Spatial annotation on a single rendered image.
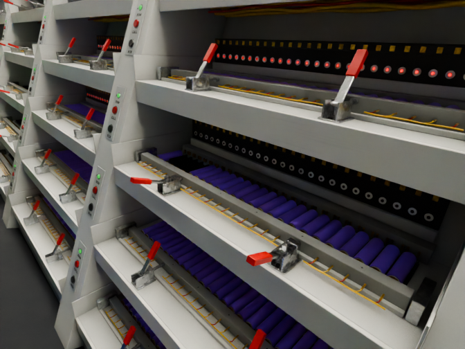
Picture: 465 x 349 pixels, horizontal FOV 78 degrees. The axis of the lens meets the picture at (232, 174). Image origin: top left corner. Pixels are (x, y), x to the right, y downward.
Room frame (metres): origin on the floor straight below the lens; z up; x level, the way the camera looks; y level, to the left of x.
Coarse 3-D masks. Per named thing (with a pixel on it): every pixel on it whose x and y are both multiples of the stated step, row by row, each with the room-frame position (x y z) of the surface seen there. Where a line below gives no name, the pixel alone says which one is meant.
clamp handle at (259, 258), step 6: (282, 246) 0.35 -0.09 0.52; (264, 252) 0.32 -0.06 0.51; (270, 252) 0.33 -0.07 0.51; (276, 252) 0.34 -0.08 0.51; (282, 252) 0.35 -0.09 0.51; (246, 258) 0.30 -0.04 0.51; (252, 258) 0.30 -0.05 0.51; (258, 258) 0.30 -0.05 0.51; (264, 258) 0.31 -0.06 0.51; (270, 258) 0.32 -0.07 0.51; (252, 264) 0.30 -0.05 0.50; (258, 264) 0.30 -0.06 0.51
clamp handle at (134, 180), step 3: (132, 177) 0.47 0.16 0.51; (135, 177) 0.48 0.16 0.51; (138, 177) 0.48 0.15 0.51; (165, 177) 0.52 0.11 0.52; (132, 180) 0.47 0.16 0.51; (135, 180) 0.47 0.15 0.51; (138, 180) 0.47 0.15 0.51; (141, 180) 0.48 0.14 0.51; (144, 180) 0.48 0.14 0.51; (147, 180) 0.49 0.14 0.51; (150, 180) 0.49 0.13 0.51; (153, 180) 0.50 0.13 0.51; (156, 180) 0.51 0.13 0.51; (165, 180) 0.52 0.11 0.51; (168, 180) 0.52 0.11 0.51; (135, 183) 0.47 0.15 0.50; (138, 183) 0.47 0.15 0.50; (141, 183) 0.48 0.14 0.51; (144, 183) 0.48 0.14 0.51; (147, 183) 0.49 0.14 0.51; (150, 183) 0.49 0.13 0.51; (153, 183) 0.50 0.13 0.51; (156, 183) 0.50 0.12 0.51; (159, 183) 0.51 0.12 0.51; (162, 183) 0.51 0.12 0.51
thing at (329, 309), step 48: (144, 144) 0.67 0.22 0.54; (192, 144) 0.73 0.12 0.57; (144, 192) 0.55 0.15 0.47; (192, 240) 0.46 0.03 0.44; (240, 240) 0.40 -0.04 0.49; (432, 240) 0.39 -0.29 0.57; (288, 288) 0.33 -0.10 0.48; (336, 288) 0.32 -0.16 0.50; (432, 288) 0.30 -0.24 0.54; (336, 336) 0.29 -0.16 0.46; (384, 336) 0.27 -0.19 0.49
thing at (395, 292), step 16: (144, 160) 0.64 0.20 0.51; (160, 160) 0.62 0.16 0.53; (192, 176) 0.55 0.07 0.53; (208, 192) 0.50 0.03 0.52; (224, 192) 0.49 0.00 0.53; (240, 208) 0.45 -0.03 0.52; (256, 208) 0.44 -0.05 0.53; (240, 224) 0.43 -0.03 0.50; (256, 224) 0.42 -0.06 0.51; (272, 224) 0.41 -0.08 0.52; (288, 224) 0.41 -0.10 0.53; (304, 240) 0.37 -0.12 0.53; (320, 256) 0.36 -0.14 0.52; (336, 256) 0.35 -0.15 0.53; (320, 272) 0.34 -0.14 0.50; (352, 272) 0.33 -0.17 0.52; (368, 272) 0.32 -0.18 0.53; (368, 288) 0.32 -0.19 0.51; (384, 288) 0.31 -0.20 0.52; (400, 288) 0.30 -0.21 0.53; (400, 304) 0.30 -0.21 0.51
